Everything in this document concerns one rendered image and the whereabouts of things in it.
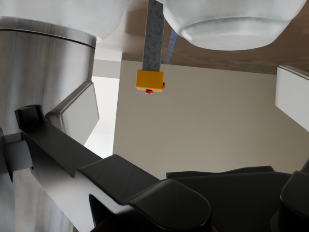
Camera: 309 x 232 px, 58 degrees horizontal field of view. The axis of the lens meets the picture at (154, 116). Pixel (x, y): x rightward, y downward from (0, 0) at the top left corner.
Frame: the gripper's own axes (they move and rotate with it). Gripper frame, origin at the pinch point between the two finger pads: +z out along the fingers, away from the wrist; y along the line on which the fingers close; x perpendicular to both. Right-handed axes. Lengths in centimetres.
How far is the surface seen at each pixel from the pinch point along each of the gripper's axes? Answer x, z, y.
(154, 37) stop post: -4, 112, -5
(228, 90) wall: -165, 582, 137
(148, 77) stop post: -20, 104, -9
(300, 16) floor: -9, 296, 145
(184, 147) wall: -273, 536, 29
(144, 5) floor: 16, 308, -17
